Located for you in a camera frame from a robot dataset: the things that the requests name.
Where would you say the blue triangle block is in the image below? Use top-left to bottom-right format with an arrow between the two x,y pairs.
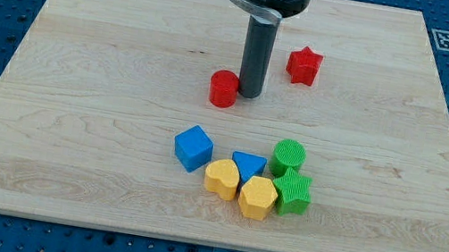
232,151 -> 267,185

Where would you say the green cylinder block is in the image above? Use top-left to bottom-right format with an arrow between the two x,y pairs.
269,139 -> 306,177

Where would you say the yellow hexagon block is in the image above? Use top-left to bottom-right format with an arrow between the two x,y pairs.
238,176 -> 278,221

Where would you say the green star block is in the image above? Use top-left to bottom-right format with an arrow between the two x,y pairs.
273,167 -> 312,215

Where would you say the blue cube block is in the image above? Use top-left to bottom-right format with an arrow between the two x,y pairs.
174,125 -> 214,173

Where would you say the yellow heart block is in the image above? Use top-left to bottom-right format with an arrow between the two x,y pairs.
204,159 -> 240,201

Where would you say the red star block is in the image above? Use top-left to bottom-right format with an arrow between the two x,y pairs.
286,46 -> 324,86

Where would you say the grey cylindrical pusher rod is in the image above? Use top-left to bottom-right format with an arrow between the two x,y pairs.
238,15 -> 278,98

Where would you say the light wooden board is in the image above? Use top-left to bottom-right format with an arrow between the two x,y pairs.
0,0 -> 449,252

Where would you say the red cylinder block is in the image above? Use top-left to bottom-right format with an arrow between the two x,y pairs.
209,70 -> 239,108

